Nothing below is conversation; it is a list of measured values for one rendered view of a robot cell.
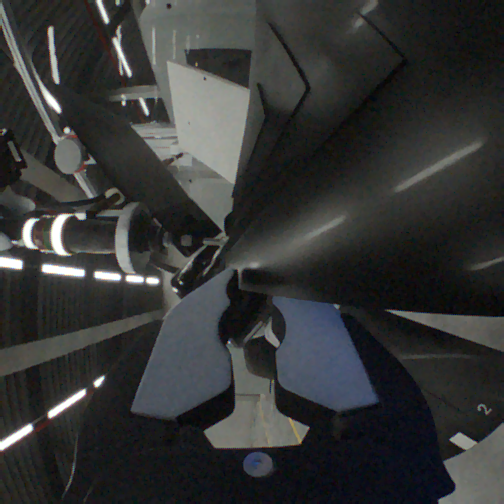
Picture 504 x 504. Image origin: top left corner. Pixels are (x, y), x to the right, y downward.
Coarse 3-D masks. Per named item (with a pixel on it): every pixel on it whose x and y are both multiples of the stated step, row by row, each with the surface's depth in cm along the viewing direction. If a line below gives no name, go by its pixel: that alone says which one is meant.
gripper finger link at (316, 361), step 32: (288, 320) 9; (320, 320) 9; (288, 352) 7; (320, 352) 7; (352, 352) 7; (288, 384) 6; (320, 384) 6; (352, 384) 6; (288, 416) 7; (320, 416) 6
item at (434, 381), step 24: (360, 312) 24; (384, 312) 23; (384, 336) 22; (408, 336) 21; (432, 336) 19; (456, 336) 18; (408, 360) 20; (432, 360) 19; (456, 360) 17; (480, 360) 16; (432, 384) 19; (456, 384) 17; (480, 384) 15; (432, 408) 18; (456, 408) 17; (456, 432) 16; (480, 432) 15
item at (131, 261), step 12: (96, 204) 27; (132, 204) 22; (144, 204) 24; (84, 216) 26; (96, 216) 25; (108, 216) 25; (120, 216) 21; (132, 216) 22; (144, 216) 25; (120, 228) 21; (132, 228) 22; (120, 240) 21; (132, 240) 22; (120, 252) 21; (132, 252) 22; (144, 252) 25; (120, 264) 22; (132, 264) 22; (144, 264) 26
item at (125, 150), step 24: (72, 96) 25; (72, 120) 22; (96, 120) 28; (120, 120) 37; (96, 144) 25; (120, 144) 31; (144, 144) 38; (120, 168) 28; (144, 168) 33; (144, 192) 30; (168, 192) 34
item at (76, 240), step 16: (80, 224) 23; (96, 224) 23; (112, 224) 23; (144, 224) 24; (64, 240) 22; (80, 240) 22; (96, 240) 22; (112, 240) 23; (144, 240) 23; (160, 240) 23
